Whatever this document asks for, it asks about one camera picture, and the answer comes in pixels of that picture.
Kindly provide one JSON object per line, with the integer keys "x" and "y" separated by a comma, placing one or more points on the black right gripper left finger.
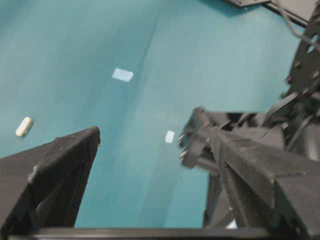
{"x": 44, "y": 186}

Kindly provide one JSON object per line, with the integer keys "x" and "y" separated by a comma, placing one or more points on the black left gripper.
{"x": 195, "y": 137}

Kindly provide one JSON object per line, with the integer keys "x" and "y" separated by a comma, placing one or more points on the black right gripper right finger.
{"x": 272, "y": 192}

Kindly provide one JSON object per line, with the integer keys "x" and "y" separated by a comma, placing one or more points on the short wooden rod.
{"x": 24, "y": 126}

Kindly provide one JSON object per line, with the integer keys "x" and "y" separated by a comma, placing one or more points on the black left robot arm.
{"x": 293, "y": 124}

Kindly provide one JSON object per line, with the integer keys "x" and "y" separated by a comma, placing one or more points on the small blue tape patch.
{"x": 169, "y": 137}

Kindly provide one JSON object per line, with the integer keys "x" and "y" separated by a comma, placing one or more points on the large blue tape patch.
{"x": 122, "y": 75}

